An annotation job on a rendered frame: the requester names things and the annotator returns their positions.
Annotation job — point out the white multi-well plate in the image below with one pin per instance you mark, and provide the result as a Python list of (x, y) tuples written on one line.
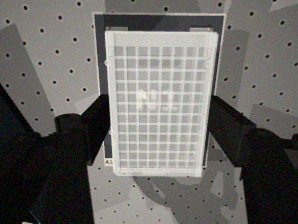
[(159, 119)]

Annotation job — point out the grey perforated base plate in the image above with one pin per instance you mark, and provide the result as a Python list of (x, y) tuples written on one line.
[(48, 68)]

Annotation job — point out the plate washer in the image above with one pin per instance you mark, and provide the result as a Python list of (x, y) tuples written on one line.
[(12, 123)]

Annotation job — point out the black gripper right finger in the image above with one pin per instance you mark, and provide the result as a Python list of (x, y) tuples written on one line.
[(270, 180)]

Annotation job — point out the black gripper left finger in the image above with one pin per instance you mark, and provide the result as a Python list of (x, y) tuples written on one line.
[(27, 160)]

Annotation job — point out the dark grey rectangular frame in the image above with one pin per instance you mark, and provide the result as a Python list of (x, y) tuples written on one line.
[(171, 22)]

